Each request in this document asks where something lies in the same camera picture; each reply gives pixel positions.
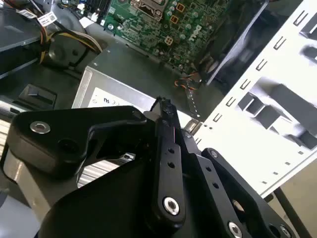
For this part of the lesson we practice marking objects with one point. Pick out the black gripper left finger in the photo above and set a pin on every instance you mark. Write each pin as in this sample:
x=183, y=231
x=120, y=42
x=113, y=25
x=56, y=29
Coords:
x=62, y=129

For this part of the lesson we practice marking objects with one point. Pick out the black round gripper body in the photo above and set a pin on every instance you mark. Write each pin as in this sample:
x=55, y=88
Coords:
x=111, y=210

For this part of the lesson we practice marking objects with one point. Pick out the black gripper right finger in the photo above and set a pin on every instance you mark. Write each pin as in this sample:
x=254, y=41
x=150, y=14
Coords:
x=210, y=173

